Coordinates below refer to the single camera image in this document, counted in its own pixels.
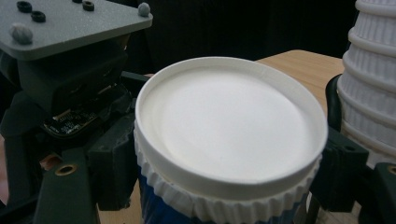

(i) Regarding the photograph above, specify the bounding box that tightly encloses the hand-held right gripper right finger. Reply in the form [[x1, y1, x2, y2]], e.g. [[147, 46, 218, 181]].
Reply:
[[310, 126, 371, 213]]

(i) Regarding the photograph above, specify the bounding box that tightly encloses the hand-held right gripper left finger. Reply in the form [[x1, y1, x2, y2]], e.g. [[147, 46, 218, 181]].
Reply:
[[87, 113, 140, 212]]

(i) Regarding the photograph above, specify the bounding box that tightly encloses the stack of white paper cups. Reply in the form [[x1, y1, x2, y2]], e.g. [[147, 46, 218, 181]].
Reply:
[[337, 0, 396, 170]]

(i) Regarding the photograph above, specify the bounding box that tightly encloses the blue white ribbed paper cup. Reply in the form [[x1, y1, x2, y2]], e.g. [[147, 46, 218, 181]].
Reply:
[[134, 56, 329, 224]]

